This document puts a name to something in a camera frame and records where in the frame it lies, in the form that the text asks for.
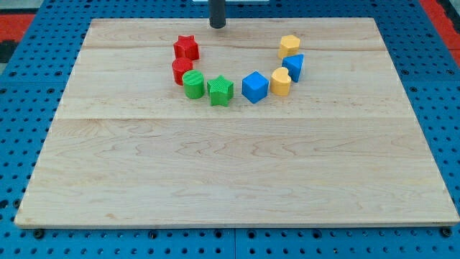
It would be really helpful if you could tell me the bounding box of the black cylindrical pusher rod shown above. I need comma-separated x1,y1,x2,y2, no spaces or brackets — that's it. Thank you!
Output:
208,0,226,29

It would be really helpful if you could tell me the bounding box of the red star block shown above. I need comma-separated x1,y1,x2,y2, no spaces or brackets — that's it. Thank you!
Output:
173,35,200,60

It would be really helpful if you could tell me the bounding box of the green star block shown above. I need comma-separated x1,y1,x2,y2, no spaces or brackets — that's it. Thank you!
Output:
207,75,234,106

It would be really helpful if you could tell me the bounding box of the light wooden board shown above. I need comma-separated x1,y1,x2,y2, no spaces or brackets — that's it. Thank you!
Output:
15,18,459,230

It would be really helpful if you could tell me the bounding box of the red cylinder block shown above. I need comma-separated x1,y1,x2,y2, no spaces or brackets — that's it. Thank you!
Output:
172,58,193,86

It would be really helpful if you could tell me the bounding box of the green cylinder block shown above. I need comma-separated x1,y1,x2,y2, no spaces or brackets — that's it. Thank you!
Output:
183,70,204,99

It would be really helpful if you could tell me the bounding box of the yellow hexagon block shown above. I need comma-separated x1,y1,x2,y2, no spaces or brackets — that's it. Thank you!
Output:
277,35,300,59

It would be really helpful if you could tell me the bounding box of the blue cube block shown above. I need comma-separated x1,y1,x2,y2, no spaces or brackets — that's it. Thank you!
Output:
241,71,269,104

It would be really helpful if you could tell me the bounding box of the blue triangle block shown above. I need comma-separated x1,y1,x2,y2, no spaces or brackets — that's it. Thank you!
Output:
282,54,304,83

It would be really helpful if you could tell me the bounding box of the yellow heart block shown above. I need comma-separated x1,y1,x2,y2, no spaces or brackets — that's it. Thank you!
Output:
270,67,292,96

